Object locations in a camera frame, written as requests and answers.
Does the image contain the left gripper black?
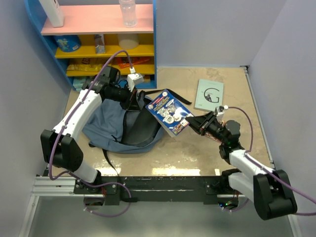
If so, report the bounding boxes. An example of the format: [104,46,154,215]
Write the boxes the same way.
[107,83,141,112]

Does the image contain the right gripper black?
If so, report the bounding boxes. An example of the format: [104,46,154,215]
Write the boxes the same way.
[185,111,227,144]

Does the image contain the dark blue cartoon book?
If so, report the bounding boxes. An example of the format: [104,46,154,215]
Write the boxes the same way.
[145,89,194,137]

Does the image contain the pale green bottom book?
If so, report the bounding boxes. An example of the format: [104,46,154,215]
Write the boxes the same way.
[194,79,224,111]

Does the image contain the blue grey backpack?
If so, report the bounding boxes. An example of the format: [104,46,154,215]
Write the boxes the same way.
[81,88,193,177]

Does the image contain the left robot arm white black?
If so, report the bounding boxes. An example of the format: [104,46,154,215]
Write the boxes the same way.
[40,66,144,194]

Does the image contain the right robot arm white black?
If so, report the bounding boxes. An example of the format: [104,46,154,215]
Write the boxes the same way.
[186,112,297,220]

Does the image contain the orange snack pack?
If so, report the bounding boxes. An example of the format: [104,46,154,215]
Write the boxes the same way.
[116,56,151,69]

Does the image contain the yellow snack bag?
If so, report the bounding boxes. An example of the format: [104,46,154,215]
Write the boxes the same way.
[67,57,108,73]

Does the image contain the teal tissue packs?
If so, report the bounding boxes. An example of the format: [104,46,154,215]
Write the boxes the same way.
[73,77,86,91]

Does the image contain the white round container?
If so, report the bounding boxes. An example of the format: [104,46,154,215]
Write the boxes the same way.
[118,34,139,50]

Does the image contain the silver snack pouch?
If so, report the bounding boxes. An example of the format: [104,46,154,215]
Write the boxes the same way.
[94,34,106,54]

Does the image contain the blue wooden shelf unit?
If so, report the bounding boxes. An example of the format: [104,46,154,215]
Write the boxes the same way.
[25,0,157,88]

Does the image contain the blue snack cup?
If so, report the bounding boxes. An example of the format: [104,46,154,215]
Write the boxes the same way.
[54,35,81,53]

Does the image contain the clear plastic bottle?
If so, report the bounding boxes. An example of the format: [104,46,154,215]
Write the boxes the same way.
[119,0,137,28]

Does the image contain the white tall bottle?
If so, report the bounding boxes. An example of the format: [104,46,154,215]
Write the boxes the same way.
[39,0,64,28]

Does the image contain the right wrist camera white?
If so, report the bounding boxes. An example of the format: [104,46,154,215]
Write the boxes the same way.
[214,105,229,119]

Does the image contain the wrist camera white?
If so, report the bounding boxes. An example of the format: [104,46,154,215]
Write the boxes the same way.
[214,105,229,119]
[127,73,144,91]

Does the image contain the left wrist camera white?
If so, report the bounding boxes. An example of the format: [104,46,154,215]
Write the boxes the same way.
[127,73,144,91]

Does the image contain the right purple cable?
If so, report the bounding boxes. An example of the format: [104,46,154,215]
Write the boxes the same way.
[221,106,316,215]

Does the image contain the purple cable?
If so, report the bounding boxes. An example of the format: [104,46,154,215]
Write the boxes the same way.
[48,49,136,218]
[221,106,316,215]

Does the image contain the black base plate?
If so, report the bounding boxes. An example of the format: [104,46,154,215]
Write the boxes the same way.
[74,176,236,205]

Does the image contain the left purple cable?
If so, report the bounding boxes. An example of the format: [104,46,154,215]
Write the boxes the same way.
[48,49,136,218]

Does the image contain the aluminium rail frame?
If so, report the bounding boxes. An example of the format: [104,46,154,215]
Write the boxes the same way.
[18,65,303,237]

